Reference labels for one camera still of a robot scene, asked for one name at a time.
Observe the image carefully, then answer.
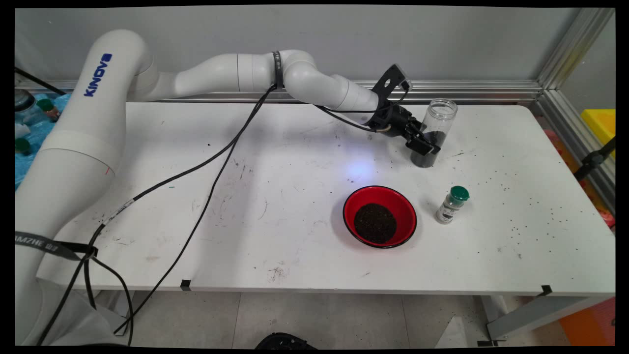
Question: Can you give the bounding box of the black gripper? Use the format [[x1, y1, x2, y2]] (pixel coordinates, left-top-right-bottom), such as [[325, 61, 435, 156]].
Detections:
[[381, 106, 441, 155]]

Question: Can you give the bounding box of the tall clear plastic jar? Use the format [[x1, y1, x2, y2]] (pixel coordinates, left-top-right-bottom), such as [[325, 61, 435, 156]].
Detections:
[[410, 98, 458, 169]]

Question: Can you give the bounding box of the small spice bottle green cap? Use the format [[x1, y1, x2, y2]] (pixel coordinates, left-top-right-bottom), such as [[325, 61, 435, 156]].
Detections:
[[435, 185, 470, 225]]

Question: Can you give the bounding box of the red bowl black rim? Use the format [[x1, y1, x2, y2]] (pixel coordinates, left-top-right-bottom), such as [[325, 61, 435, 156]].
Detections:
[[343, 185, 418, 249]]

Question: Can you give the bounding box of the black clamp stand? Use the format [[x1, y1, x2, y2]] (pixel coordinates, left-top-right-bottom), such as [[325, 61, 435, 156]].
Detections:
[[572, 138, 616, 182]]

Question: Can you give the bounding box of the yellow plastic box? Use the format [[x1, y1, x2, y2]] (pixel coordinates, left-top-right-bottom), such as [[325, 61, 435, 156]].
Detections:
[[581, 109, 616, 158]]

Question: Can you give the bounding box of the grey table leg beam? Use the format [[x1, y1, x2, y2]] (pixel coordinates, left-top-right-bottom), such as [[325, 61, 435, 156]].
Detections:
[[479, 295, 615, 345]]

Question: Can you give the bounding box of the black round floor object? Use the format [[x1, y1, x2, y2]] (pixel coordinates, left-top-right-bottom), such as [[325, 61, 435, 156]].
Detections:
[[255, 332, 317, 350]]

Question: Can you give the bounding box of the orange floor box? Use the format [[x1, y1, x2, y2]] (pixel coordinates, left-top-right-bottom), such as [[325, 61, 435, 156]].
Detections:
[[558, 297, 616, 347]]

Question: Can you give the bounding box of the grey table leg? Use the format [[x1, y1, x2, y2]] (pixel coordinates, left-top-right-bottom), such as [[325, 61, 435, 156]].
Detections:
[[113, 290, 136, 335]]

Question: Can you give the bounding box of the orange bottle green cap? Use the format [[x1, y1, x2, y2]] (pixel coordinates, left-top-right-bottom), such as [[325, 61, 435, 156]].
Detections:
[[37, 98, 64, 122]]

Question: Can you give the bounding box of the blue cloth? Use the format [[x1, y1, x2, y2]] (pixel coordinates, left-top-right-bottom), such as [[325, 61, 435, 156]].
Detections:
[[15, 93, 72, 187]]

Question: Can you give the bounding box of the thin black rod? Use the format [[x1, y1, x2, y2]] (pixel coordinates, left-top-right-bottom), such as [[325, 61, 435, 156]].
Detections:
[[15, 66, 67, 96]]

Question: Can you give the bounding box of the clear lidded jar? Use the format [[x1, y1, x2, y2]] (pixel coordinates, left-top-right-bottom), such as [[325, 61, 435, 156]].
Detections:
[[15, 88, 37, 123]]

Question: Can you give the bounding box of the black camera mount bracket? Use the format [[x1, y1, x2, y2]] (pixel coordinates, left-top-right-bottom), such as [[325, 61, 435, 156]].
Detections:
[[369, 64, 412, 129]]

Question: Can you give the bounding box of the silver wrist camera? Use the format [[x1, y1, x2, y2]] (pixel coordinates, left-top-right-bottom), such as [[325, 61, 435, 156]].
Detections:
[[393, 64, 412, 91]]

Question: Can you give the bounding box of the long aluminium frame rail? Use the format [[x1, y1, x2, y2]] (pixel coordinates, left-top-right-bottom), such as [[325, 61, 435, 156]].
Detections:
[[15, 80, 543, 104]]

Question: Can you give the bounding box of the short aluminium frame rail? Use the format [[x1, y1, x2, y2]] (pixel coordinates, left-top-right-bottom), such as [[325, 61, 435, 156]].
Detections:
[[536, 91, 616, 214]]

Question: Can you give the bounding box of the black velcro strap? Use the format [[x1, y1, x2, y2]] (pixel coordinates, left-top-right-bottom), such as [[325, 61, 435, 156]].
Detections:
[[272, 51, 285, 90], [15, 231, 98, 261]]

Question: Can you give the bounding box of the aluminium frame post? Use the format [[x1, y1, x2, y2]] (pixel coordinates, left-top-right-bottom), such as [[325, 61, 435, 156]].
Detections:
[[536, 7, 615, 91]]

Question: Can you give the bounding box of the plain black cable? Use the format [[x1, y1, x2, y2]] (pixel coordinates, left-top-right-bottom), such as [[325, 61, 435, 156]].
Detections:
[[84, 86, 389, 347]]

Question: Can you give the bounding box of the black cable with white label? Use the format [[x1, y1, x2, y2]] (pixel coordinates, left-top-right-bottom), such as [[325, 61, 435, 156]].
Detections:
[[37, 84, 411, 347]]

